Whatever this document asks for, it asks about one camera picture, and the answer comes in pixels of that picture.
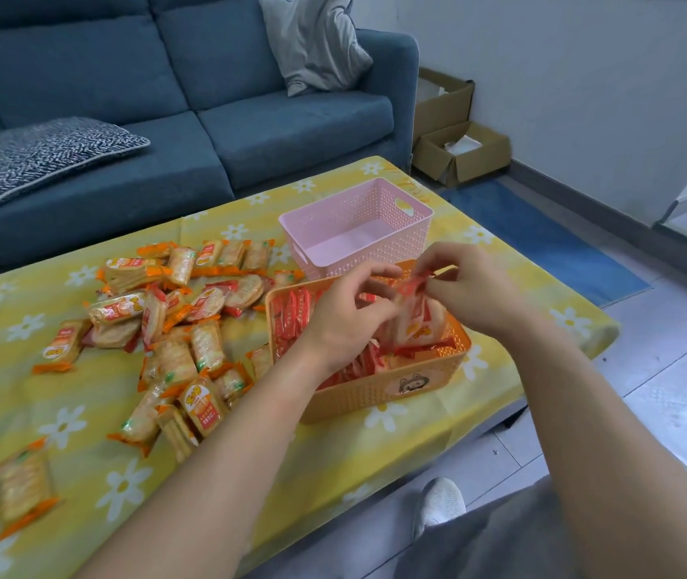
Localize black white patterned cushion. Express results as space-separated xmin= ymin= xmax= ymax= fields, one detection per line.
xmin=0 ymin=117 xmax=151 ymax=218

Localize person's left hand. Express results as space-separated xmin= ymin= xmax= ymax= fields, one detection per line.
xmin=301 ymin=261 xmax=404 ymax=380

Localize white shoe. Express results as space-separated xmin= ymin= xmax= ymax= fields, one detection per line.
xmin=412 ymin=478 xmax=468 ymax=537

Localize group of red snack packets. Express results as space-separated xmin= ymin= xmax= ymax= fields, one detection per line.
xmin=270 ymin=285 xmax=459 ymax=390

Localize pile of snack packets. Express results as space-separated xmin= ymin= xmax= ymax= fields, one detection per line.
xmin=0 ymin=237 xmax=307 ymax=540

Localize pink plastic basket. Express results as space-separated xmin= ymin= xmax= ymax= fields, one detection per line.
xmin=278 ymin=177 xmax=435 ymax=281

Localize grey cushion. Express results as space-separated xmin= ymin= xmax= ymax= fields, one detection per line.
xmin=258 ymin=0 xmax=375 ymax=98

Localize person's right hand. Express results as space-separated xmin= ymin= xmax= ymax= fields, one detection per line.
xmin=412 ymin=241 xmax=532 ymax=339

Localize low open cardboard box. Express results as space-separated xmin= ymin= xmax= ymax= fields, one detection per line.
xmin=412 ymin=120 xmax=512 ymax=187

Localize yellow floral tablecloth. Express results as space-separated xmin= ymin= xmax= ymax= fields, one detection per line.
xmin=0 ymin=156 xmax=621 ymax=579

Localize blue fabric sofa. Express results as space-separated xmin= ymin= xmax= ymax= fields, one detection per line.
xmin=0 ymin=0 xmax=420 ymax=284

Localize person's right forearm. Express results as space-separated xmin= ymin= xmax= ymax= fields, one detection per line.
xmin=499 ymin=318 xmax=687 ymax=579

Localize grey trousers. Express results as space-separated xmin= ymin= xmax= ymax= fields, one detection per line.
xmin=391 ymin=475 xmax=568 ymax=579

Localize round snack packet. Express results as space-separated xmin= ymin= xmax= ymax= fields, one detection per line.
xmin=379 ymin=275 xmax=459 ymax=351

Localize blue rug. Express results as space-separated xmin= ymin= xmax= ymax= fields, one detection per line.
xmin=439 ymin=179 xmax=652 ymax=308

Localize person's left forearm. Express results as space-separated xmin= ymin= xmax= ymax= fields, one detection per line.
xmin=72 ymin=349 xmax=332 ymax=579

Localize tall cardboard box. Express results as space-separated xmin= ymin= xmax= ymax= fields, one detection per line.
xmin=413 ymin=67 xmax=476 ymax=146

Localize orange plastic basket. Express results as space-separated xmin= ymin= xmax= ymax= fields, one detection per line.
xmin=265 ymin=258 xmax=473 ymax=425

